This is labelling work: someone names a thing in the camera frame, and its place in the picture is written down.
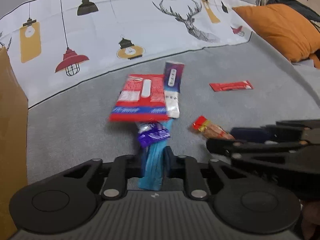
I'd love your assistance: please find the purple candy wrapper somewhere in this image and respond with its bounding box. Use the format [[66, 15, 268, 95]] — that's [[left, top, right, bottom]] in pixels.
[[136, 122, 170, 148]]

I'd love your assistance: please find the brown cardboard box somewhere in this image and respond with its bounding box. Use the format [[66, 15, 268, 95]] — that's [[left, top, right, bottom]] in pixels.
[[0, 47, 28, 239]]

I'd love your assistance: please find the blue snack wrapper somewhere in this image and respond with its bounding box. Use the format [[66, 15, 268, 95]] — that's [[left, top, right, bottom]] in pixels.
[[138, 119, 173, 191]]

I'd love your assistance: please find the purple white snack stick pack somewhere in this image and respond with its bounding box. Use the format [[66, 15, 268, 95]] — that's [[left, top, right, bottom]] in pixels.
[[164, 61, 184, 119]]

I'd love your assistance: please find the red sausage snack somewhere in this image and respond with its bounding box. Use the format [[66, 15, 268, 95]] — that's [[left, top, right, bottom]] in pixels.
[[192, 116, 234, 140]]

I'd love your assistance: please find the orange cushion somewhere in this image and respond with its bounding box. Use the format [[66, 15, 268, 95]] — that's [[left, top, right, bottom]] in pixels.
[[233, 4, 319, 69]]

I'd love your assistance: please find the printed sofa cover cloth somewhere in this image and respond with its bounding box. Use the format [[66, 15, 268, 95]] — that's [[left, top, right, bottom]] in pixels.
[[1, 0, 252, 106]]

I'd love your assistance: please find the large red snack bag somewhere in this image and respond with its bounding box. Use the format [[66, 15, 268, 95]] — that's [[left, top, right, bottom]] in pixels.
[[108, 74, 169, 122]]

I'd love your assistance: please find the person's right hand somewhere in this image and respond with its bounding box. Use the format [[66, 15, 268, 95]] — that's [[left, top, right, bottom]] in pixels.
[[301, 201, 320, 240]]

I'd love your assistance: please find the small red sachet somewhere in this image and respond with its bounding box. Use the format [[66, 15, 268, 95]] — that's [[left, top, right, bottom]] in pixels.
[[209, 80, 253, 92]]

